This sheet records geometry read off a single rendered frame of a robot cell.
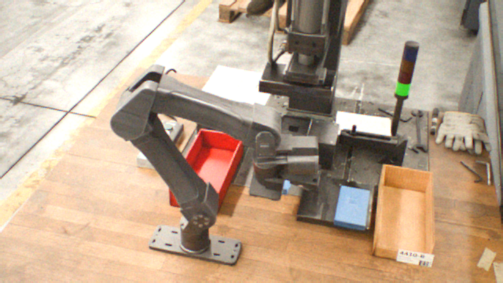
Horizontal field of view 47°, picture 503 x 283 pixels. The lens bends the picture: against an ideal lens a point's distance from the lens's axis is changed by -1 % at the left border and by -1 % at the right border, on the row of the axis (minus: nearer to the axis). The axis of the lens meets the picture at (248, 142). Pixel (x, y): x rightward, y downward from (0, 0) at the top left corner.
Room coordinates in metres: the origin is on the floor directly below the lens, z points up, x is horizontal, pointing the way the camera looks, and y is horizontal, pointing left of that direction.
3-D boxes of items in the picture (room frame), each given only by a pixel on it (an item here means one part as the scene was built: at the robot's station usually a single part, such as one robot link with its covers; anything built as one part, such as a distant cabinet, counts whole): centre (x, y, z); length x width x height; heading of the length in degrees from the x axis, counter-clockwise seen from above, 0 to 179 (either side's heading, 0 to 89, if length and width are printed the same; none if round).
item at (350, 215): (1.02, -0.25, 0.93); 0.15 x 0.07 x 0.03; 167
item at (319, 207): (1.05, -0.22, 0.91); 0.17 x 0.16 x 0.02; 77
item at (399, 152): (1.23, -0.38, 0.95); 0.06 x 0.03 x 0.09; 77
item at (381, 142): (1.25, -0.32, 0.95); 0.15 x 0.03 x 0.10; 77
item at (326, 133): (1.26, -0.13, 0.98); 0.20 x 0.10 x 0.01; 77
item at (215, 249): (0.90, 0.11, 0.94); 0.20 x 0.07 x 0.08; 77
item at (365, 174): (1.33, -0.17, 0.88); 0.65 x 0.50 x 0.03; 77
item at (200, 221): (0.90, 0.10, 1.00); 0.09 x 0.06 x 0.06; 178
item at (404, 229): (1.00, -0.37, 0.93); 0.25 x 0.13 x 0.08; 167
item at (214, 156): (1.14, 0.10, 0.93); 0.25 x 0.12 x 0.06; 167
